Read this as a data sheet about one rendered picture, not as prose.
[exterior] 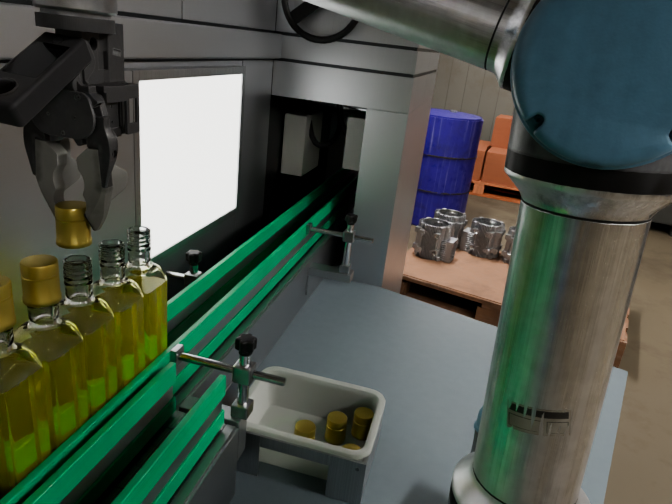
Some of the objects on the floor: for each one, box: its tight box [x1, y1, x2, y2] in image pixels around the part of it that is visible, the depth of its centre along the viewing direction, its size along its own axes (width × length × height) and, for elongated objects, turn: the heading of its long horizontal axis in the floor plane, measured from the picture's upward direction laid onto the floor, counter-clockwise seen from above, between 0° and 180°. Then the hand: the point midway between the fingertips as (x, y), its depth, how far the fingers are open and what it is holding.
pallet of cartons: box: [469, 114, 521, 204], centre depth 622 cm, size 143×112×80 cm
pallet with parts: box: [400, 208, 630, 368], centre depth 337 cm, size 138×96×39 cm
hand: (73, 216), depth 59 cm, fingers closed on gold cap, 3 cm apart
